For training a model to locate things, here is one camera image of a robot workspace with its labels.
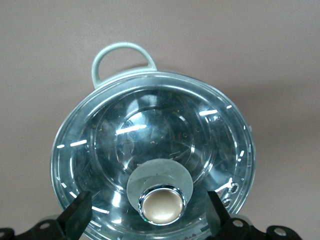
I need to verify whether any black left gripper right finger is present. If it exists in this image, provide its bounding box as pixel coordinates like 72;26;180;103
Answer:
207;191;303;240

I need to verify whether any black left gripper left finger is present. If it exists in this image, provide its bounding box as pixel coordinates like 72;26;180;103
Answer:
0;191;93;240

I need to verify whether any glass lid with knob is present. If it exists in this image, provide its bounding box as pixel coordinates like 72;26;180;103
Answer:
51;71;255;240

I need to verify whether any steel pot with green handles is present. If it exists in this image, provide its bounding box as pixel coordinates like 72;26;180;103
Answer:
49;42;256;240

